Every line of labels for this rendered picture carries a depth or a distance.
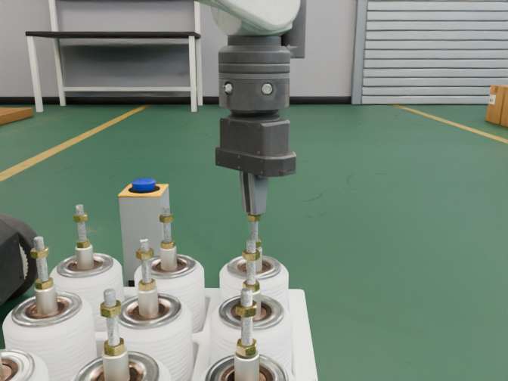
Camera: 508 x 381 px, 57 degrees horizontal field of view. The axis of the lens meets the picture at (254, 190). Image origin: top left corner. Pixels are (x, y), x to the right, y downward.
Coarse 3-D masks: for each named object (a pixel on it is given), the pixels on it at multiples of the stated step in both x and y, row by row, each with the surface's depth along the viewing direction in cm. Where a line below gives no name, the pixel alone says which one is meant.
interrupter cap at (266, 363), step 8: (224, 360) 45; (232, 360) 45; (264, 360) 45; (272, 360) 45; (216, 368) 44; (224, 368) 44; (232, 368) 44; (264, 368) 44; (272, 368) 44; (280, 368) 44; (208, 376) 42; (216, 376) 42; (224, 376) 43; (232, 376) 43; (264, 376) 43; (272, 376) 43; (280, 376) 43; (288, 376) 43
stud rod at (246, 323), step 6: (246, 288) 40; (240, 294) 40; (246, 294) 39; (240, 300) 40; (246, 300) 40; (246, 306) 40; (246, 318) 40; (246, 324) 40; (246, 330) 40; (246, 336) 41; (246, 342) 41
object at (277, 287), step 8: (280, 264) 66; (224, 272) 64; (280, 272) 64; (224, 280) 63; (232, 280) 62; (240, 280) 62; (264, 280) 62; (272, 280) 62; (280, 280) 62; (224, 288) 63; (232, 288) 62; (240, 288) 61; (264, 288) 61; (272, 288) 61; (280, 288) 62; (224, 296) 64; (232, 296) 62; (272, 296) 62; (280, 296) 63
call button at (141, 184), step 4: (136, 180) 80; (140, 180) 80; (144, 180) 80; (148, 180) 80; (152, 180) 80; (132, 184) 79; (136, 184) 78; (140, 184) 78; (144, 184) 78; (148, 184) 78; (152, 184) 79; (136, 188) 79; (140, 188) 79; (144, 188) 79; (148, 188) 79; (152, 188) 80
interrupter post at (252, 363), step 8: (256, 352) 42; (240, 360) 41; (248, 360) 41; (256, 360) 41; (240, 368) 41; (248, 368) 41; (256, 368) 41; (240, 376) 41; (248, 376) 41; (256, 376) 41
